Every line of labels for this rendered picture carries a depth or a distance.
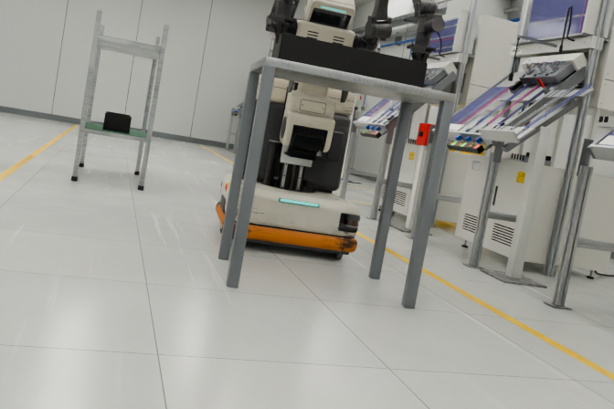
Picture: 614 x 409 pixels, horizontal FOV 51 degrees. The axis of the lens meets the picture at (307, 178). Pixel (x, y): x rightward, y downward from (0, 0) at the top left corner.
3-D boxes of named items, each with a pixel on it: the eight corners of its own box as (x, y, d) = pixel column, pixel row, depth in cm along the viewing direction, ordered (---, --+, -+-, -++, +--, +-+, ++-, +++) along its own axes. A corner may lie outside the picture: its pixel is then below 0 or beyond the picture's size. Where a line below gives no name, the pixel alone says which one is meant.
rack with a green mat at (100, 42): (70, 181, 409) (96, 8, 401) (79, 166, 495) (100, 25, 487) (143, 191, 423) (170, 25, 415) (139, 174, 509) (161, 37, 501)
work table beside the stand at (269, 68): (217, 256, 264) (249, 65, 258) (376, 277, 279) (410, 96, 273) (227, 287, 220) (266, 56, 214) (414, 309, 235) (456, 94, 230)
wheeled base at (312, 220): (213, 214, 351) (221, 170, 349) (323, 230, 364) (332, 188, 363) (222, 239, 285) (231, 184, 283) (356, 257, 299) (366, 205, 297)
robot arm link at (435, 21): (433, 4, 253) (414, 3, 250) (449, -1, 242) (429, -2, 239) (432, 34, 254) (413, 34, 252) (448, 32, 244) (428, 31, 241)
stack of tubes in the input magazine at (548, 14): (579, 33, 361) (589, -15, 359) (524, 41, 410) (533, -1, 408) (598, 37, 365) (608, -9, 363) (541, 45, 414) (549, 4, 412)
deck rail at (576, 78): (495, 146, 351) (491, 137, 349) (493, 146, 353) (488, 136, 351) (589, 75, 362) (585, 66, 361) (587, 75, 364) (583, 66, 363)
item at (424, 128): (401, 232, 446) (422, 121, 441) (387, 225, 469) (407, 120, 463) (432, 235, 454) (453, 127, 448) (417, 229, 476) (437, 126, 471)
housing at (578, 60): (583, 80, 364) (573, 59, 360) (530, 82, 411) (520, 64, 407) (593, 73, 365) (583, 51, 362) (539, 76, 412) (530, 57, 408)
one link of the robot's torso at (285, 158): (278, 161, 317) (286, 111, 315) (332, 170, 323) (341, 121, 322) (287, 165, 291) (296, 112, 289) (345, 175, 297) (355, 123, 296)
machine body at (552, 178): (513, 270, 364) (535, 163, 359) (452, 244, 430) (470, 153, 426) (605, 281, 383) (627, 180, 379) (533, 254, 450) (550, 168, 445)
